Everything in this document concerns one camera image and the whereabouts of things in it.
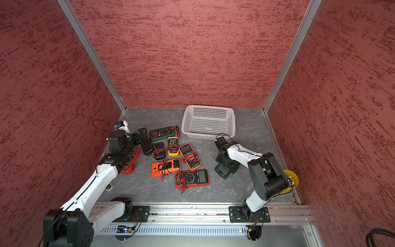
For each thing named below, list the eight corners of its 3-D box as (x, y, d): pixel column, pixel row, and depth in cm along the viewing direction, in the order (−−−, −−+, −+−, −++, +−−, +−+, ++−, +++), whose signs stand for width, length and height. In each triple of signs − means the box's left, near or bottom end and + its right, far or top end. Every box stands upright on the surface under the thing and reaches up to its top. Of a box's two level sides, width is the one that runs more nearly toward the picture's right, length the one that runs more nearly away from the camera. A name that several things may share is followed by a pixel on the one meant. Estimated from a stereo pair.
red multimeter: (175, 192, 82) (174, 191, 79) (175, 173, 89) (175, 171, 86) (210, 189, 83) (210, 187, 81) (207, 170, 90) (207, 168, 87)
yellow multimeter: (165, 156, 94) (165, 154, 92) (168, 138, 102) (168, 137, 101) (178, 156, 94) (177, 155, 92) (180, 139, 102) (180, 137, 101)
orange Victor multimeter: (189, 173, 89) (188, 170, 86) (177, 150, 99) (176, 147, 95) (202, 166, 92) (202, 163, 89) (189, 145, 101) (188, 141, 98)
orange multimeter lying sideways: (152, 179, 87) (150, 176, 83) (152, 167, 91) (150, 163, 87) (181, 172, 89) (181, 169, 86) (180, 160, 94) (179, 157, 90)
